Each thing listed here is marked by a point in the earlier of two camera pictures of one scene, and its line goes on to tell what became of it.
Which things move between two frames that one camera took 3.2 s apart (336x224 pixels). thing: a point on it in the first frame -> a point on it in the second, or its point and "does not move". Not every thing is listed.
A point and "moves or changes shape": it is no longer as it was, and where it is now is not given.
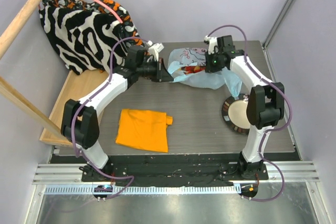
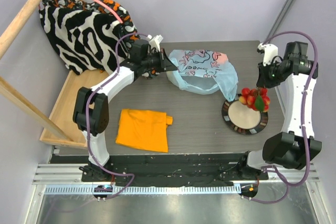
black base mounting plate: (174, 170) does not move
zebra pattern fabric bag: (90, 37) does not move
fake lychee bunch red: (192, 69) moves or changes shape
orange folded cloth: (144, 129) does not move
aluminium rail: (67, 178) does not move
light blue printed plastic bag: (181, 57) moves or changes shape
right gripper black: (210, 66) -> (265, 76)
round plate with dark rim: (234, 114) does not move
